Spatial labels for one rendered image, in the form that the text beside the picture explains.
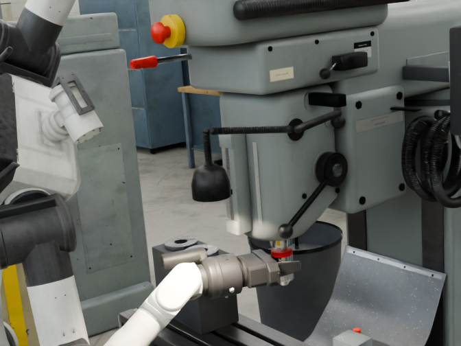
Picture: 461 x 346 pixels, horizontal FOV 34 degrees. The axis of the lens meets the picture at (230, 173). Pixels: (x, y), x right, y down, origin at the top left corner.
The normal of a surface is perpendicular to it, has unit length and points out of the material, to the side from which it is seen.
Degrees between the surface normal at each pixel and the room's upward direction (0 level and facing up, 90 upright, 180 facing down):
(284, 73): 90
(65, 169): 58
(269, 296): 94
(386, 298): 63
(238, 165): 90
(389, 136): 90
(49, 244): 75
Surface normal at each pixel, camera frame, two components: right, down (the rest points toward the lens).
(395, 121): 0.62, 0.14
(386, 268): -0.73, -0.25
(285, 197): 0.18, 0.22
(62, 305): 0.49, -0.11
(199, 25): -0.72, 0.22
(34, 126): 0.69, -0.46
